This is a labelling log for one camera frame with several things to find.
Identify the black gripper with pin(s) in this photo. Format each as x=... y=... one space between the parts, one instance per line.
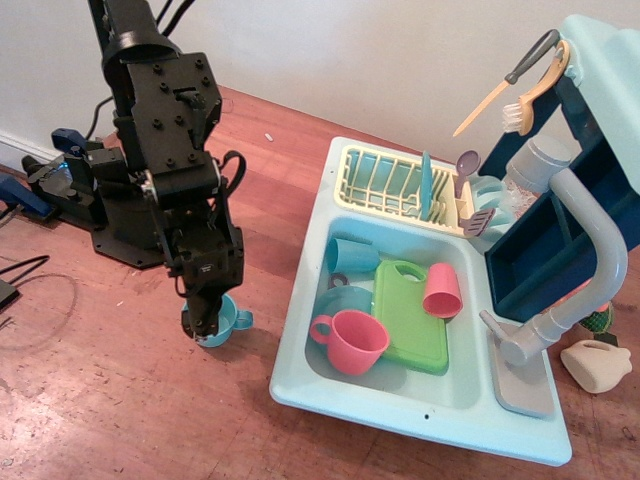
x=206 y=259

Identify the light blue mug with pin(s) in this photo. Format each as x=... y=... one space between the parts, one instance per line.
x=230 y=319

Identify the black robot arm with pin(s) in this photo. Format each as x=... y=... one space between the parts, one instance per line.
x=161 y=188

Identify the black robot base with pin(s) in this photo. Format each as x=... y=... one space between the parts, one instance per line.
x=89 y=186

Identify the teal plate in sink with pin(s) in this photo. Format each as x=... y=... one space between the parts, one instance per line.
x=346 y=297

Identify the blue cup in sink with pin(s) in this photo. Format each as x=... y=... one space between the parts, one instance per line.
x=345 y=256

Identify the light blue toy sink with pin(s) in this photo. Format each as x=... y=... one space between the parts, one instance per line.
x=457 y=408

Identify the pink tumbler cup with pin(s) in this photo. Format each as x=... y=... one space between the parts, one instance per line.
x=442 y=296

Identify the pink mug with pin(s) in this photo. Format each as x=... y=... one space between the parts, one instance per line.
x=354 y=340

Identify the green cutting board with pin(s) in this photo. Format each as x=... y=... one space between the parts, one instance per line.
x=418 y=340

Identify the yellow dish rack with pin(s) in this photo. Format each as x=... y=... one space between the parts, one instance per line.
x=388 y=185

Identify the blue clamp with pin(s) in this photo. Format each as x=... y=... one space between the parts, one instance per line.
x=14 y=194

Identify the teal plate in rack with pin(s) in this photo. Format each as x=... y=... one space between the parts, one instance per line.
x=425 y=186

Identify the purple spatula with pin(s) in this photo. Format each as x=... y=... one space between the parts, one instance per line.
x=477 y=223

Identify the purple spoon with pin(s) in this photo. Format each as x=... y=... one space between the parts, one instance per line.
x=467 y=163

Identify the stacked light blue plates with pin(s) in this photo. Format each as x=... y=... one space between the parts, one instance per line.
x=490 y=192

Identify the grey toy faucet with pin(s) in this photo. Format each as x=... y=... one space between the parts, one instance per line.
x=516 y=349

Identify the dark blue shelf bin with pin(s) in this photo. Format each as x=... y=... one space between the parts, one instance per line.
x=546 y=253

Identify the grey soap bottle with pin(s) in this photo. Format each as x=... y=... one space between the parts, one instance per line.
x=529 y=171

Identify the yellow dish brush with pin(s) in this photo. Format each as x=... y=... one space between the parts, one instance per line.
x=519 y=117

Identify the beige toy jug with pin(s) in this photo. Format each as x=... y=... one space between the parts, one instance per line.
x=596 y=366

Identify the green netted toy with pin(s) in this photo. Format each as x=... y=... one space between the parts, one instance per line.
x=599 y=324

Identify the light blue shelf top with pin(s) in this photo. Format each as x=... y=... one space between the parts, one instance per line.
x=604 y=68

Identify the toy knife grey handle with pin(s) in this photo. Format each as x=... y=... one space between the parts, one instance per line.
x=531 y=57

